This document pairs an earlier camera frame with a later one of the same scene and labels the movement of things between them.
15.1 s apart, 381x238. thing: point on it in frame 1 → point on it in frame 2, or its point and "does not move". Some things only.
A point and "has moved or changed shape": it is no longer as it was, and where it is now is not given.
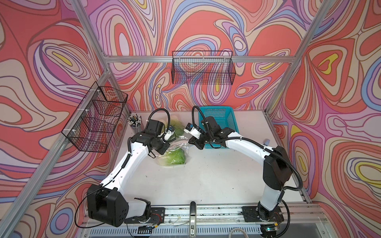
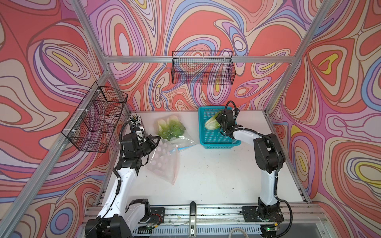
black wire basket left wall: [91, 127] does not move
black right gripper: [197, 143] → [219, 118]
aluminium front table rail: [231, 215] does not move
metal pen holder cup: [135, 120] does not move
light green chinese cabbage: [173, 156] has moved or changed shape
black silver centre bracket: [193, 222] does not move
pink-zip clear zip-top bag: [176, 154] has moved or changed shape
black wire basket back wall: [203, 67] does not move
